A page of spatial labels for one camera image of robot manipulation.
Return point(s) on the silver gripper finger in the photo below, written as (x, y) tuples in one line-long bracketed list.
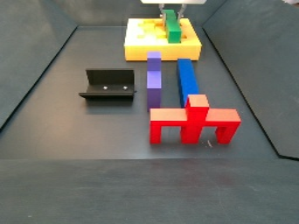
[(182, 11), (162, 9)]

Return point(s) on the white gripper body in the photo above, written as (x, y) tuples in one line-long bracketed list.
[(174, 1)]

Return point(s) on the green long block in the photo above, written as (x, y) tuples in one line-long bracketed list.
[(173, 27)]

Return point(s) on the yellow slotted board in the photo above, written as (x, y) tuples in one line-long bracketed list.
[(146, 37)]

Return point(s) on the purple long block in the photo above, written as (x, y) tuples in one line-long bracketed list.
[(154, 80)]

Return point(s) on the blue long block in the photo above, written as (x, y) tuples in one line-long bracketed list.
[(189, 86)]

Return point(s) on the red cross-shaped block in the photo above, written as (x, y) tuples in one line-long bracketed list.
[(196, 116)]

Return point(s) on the black bracket holder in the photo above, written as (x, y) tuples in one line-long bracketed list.
[(110, 83)]

